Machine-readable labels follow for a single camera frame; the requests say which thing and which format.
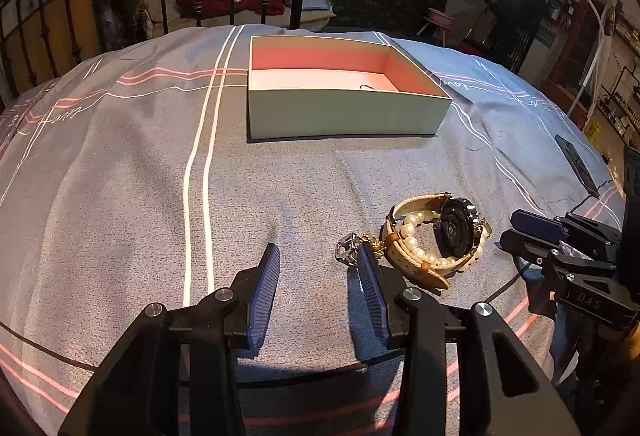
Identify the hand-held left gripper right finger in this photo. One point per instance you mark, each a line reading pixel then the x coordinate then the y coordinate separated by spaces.
pixel 372 296

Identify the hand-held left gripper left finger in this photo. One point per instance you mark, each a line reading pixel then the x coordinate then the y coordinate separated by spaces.
pixel 265 296

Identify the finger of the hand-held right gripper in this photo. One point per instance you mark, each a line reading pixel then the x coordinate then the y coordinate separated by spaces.
pixel 537 222
pixel 525 246

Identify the teal box with pink inside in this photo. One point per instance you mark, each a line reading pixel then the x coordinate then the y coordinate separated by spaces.
pixel 345 115

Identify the black smartphone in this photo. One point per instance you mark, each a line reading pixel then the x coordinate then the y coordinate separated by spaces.
pixel 577 163

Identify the red wooden ladder shelf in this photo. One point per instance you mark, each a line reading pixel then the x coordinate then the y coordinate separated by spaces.
pixel 575 40

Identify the dark artificial plant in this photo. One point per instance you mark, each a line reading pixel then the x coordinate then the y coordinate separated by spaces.
pixel 520 5

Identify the pink stool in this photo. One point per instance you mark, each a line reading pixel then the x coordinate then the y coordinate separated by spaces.
pixel 437 17

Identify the red cloth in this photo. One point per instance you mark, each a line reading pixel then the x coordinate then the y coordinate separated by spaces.
pixel 215 3

